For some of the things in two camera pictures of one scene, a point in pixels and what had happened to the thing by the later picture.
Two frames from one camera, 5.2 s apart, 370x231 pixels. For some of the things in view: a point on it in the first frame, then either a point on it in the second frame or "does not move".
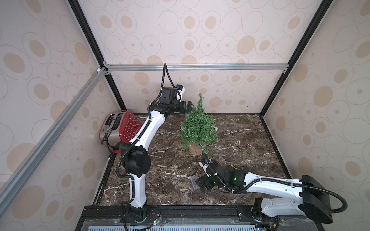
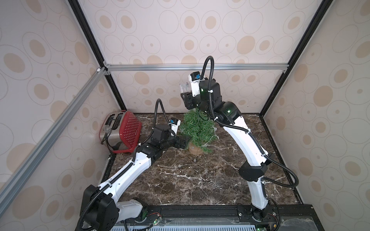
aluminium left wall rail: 19,174 does not move
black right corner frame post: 321,13 does not move
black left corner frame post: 77,7 does not move
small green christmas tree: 198,131 does not move
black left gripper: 183,109 -> 184,143
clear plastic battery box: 193,178 -> 184,87
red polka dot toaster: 118,127 does not move
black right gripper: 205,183 -> 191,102
